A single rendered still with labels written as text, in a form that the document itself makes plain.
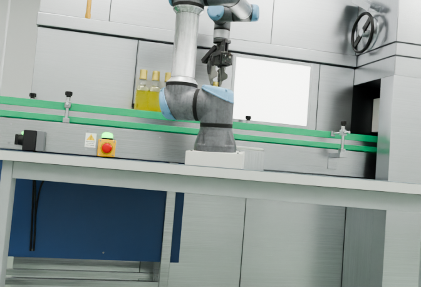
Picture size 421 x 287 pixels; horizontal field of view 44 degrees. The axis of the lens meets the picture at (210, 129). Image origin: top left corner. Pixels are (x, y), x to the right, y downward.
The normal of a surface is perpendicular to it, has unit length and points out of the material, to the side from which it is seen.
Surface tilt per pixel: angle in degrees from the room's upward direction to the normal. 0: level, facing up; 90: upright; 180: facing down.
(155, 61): 90
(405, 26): 90
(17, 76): 90
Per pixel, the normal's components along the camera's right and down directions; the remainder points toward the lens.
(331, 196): -0.10, -0.07
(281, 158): 0.23, -0.05
